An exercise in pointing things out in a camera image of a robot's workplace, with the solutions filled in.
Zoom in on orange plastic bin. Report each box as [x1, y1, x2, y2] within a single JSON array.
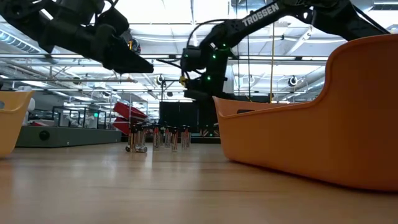
[[213, 33, 398, 192]]

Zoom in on black hanging cable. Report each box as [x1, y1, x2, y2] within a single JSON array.
[[246, 34, 251, 98]]

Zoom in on ceiling strip light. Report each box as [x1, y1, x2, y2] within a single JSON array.
[[0, 53, 329, 62]]

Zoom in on glass robot enclosure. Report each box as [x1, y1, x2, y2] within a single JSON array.
[[52, 105, 108, 130]]

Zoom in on red bin shelf rack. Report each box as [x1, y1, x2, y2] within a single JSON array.
[[108, 93, 149, 137]]

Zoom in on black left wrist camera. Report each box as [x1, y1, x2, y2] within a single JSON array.
[[95, 6, 131, 35]]

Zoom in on black gantry frame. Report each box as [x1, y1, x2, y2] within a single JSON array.
[[160, 78, 187, 103]]

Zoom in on black partition panels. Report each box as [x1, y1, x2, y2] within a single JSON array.
[[159, 101, 200, 128]]

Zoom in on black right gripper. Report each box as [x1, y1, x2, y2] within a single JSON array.
[[183, 76, 233, 138]]

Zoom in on yellow plastic bin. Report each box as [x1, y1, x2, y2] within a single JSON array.
[[0, 90, 35, 159]]

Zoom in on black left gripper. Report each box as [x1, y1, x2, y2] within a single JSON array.
[[67, 23, 155, 75]]

